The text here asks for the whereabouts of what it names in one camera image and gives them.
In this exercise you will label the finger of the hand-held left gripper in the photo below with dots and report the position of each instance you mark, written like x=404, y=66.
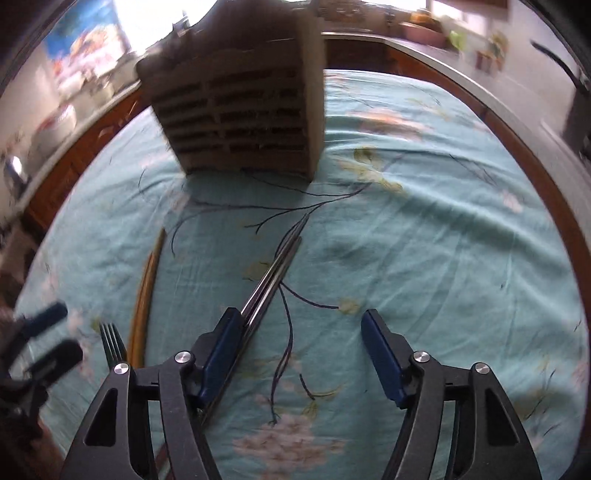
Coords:
x=44, y=318
x=57, y=357

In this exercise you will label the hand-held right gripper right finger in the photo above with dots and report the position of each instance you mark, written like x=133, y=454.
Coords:
x=381, y=355

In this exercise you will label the wooden chopstick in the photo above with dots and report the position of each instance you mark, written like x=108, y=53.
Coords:
x=142, y=314
x=148, y=277

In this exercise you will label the teal floral tablecloth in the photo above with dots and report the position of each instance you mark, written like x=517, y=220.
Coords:
x=415, y=230

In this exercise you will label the metal fork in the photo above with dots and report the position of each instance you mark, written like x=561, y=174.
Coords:
x=113, y=346

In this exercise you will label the condiment bottles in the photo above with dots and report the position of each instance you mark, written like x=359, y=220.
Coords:
x=491, y=50

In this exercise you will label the pink basin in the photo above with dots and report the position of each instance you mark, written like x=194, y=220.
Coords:
x=422, y=33

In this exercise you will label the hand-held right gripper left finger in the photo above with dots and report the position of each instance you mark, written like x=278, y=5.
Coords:
x=219, y=355

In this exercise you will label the white and red rice cooker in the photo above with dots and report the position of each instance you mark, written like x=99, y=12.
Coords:
x=55, y=129

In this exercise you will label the wall poster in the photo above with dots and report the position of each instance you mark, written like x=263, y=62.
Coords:
x=83, y=41

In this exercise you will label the wooden utensil holder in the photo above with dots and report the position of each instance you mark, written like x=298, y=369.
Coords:
x=240, y=101

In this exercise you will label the shiny metal kettle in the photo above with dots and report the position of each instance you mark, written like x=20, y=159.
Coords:
x=14, y=175

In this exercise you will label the metal chopstick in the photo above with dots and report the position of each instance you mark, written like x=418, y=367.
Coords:
x=272, y=281
x=281, y=258

